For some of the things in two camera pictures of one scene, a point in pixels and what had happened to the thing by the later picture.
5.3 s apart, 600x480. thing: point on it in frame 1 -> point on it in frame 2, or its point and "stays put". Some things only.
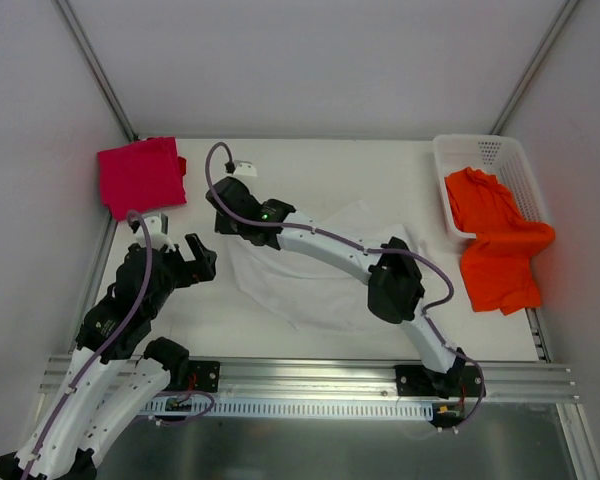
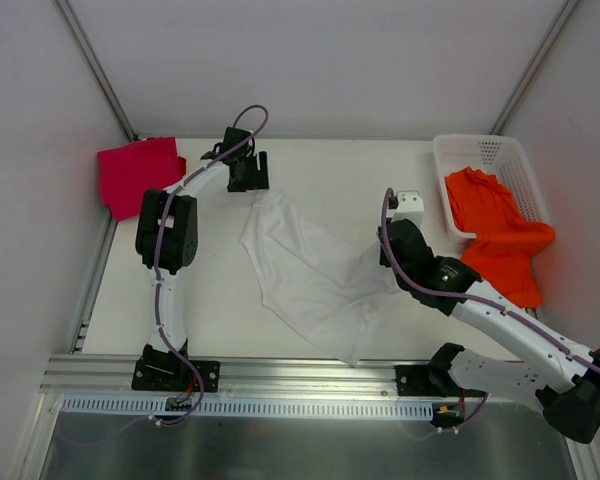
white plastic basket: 500,155 stays put
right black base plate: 419,381 stays put
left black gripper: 181,262 -> 250,176
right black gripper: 225,215 -> 385,250
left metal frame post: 91,60 stays put
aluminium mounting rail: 346,379 stays put
